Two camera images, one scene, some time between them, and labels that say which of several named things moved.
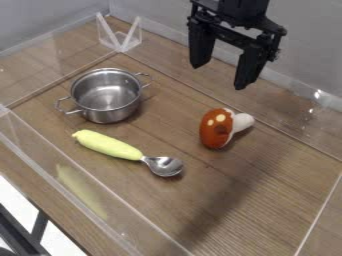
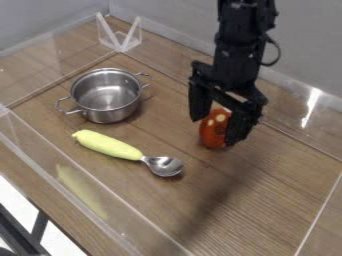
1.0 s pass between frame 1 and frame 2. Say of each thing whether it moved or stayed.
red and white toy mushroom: stayed
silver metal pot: stayed
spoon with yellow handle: stayed
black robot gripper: moved
